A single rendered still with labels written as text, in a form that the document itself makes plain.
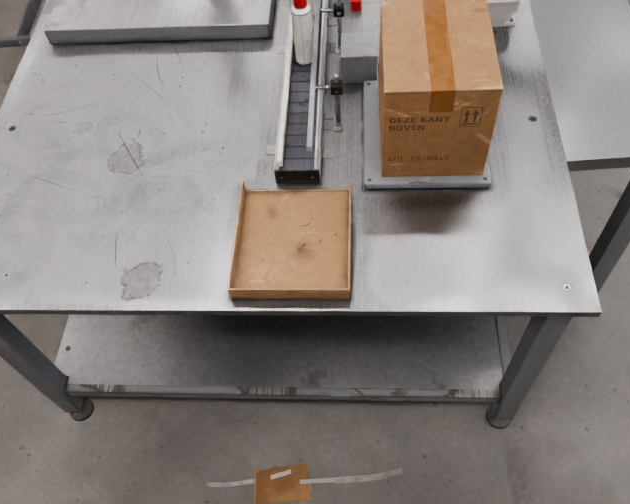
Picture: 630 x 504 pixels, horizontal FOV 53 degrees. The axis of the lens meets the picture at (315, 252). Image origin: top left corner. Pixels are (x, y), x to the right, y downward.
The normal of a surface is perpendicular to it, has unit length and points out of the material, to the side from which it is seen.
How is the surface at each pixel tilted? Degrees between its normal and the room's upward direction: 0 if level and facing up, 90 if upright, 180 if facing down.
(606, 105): 0
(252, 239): 0
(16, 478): 0
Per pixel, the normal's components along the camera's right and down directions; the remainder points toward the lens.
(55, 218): -0.07, -0.55
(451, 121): -0.03, 0.84
